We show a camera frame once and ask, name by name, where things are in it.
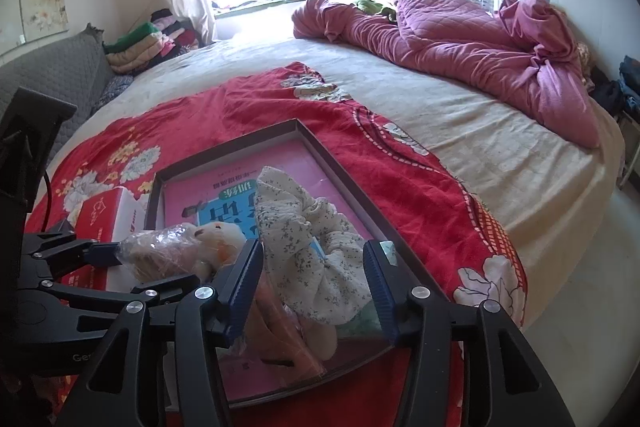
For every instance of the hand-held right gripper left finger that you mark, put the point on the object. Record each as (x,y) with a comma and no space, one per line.
(245,292)

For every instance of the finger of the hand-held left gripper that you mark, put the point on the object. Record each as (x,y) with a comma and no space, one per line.
(102,254)
(165,287)

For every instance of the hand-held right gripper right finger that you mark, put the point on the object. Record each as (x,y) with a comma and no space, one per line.
(382,292)

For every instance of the pink dress teddy bear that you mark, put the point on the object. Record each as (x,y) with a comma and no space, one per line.
(220,239)

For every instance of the white floral cloth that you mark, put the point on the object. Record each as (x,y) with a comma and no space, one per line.
(300,247)

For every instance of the dark shallow box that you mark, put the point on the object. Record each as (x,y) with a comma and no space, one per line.
(320,142)

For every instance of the red white box lid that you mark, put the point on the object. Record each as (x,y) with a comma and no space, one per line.
(100,212)

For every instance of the pink blue book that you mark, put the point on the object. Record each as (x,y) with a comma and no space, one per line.
(300,162)

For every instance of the dark floral pillow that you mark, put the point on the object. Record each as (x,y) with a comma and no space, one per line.
(112,92)

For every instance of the bed with beige sheet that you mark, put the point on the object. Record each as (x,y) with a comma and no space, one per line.
(475,142)

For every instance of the red floral blanket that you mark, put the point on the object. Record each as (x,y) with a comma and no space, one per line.
(240,107)

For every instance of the grey quilted headboard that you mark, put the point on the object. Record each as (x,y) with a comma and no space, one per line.
(55,67)

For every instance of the stack of folded clothes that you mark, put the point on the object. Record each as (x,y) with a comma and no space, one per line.
(145,42)

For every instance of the pink quilt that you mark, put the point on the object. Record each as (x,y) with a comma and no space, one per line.
(450,32)

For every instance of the white stool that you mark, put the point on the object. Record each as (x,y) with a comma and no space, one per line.
(630,142)

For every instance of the pile of blue jeans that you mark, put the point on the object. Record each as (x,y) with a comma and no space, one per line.
(627,82)

